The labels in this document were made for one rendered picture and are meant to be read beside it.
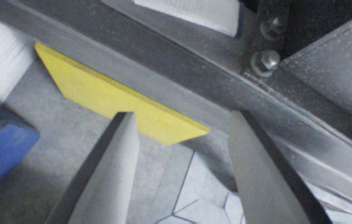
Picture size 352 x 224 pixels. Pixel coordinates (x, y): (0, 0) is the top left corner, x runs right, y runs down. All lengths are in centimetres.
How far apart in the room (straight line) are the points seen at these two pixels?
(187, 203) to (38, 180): 60
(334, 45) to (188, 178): 77
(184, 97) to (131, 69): 15
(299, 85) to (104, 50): 43
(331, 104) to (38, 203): 94
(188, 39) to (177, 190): 73
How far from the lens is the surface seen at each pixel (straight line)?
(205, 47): 32
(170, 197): 94
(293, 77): 39
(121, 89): 53
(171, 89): 53
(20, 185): 96
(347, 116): 48
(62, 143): 92
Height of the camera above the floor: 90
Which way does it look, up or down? 67 degrees down
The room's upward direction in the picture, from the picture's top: 53 degrees clockwise
